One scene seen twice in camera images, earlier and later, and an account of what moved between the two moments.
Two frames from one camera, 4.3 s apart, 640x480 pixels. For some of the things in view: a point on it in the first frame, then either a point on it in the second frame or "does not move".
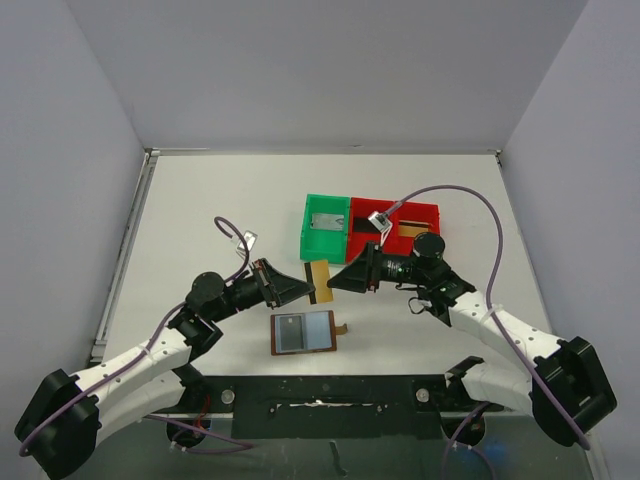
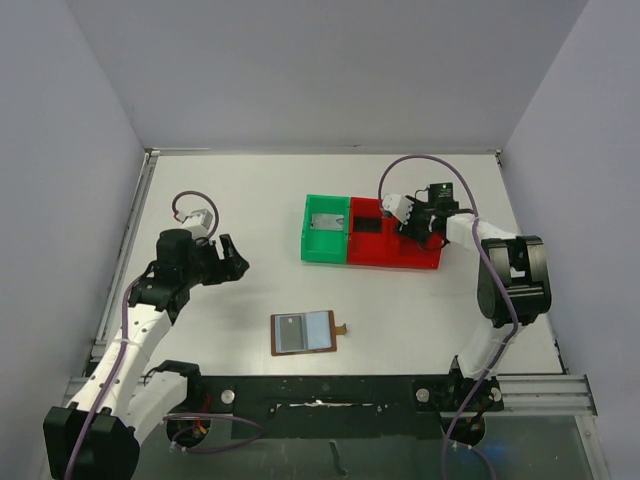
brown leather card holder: (304, 332) does not move
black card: (363, 225) does not move
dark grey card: (291, 333) does not move
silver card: (327, 221) does not move
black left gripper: (266, 284) → (216, 261)
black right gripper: (372, 267) → (415, 223)
